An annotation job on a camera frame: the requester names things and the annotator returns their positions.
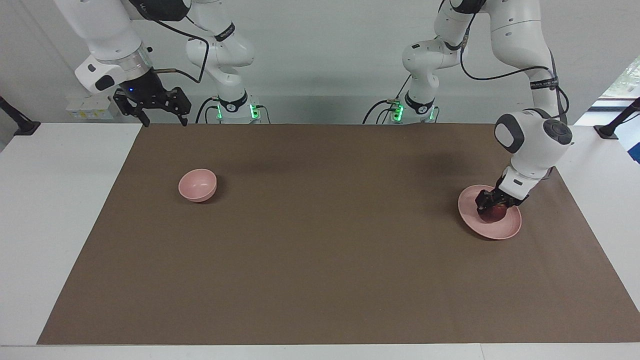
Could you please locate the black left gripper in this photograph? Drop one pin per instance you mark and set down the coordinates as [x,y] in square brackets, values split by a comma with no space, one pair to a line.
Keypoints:
[495,196]

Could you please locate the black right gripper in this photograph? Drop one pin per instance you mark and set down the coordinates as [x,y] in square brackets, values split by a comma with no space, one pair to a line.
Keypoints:
[147,90]

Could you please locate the dark red apple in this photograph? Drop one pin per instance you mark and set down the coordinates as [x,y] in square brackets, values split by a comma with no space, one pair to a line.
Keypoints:
[495,215]

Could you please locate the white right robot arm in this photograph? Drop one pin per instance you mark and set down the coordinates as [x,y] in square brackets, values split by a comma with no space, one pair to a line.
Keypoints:
[105,30]

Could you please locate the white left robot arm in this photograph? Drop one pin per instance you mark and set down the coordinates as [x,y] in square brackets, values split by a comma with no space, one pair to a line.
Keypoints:
[515,35]

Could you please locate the pink round plate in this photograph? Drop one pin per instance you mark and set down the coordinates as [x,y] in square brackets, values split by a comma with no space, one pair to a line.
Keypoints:
[492,231]

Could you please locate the pink bowl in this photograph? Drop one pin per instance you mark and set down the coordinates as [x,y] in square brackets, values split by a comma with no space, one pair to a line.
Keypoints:
[197,185]

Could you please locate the black clamp stand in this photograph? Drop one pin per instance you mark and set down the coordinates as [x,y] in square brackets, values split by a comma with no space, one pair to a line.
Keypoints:
[612,127]
[22,125]

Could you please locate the blue object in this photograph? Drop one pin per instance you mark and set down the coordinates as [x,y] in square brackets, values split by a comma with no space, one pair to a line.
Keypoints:
[636,152]

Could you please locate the window with green view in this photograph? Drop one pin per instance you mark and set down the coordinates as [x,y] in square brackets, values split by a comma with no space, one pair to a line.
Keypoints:
[625,82]

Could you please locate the brown table mat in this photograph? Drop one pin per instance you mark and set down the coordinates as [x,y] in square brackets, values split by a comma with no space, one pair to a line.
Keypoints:
[320,260]

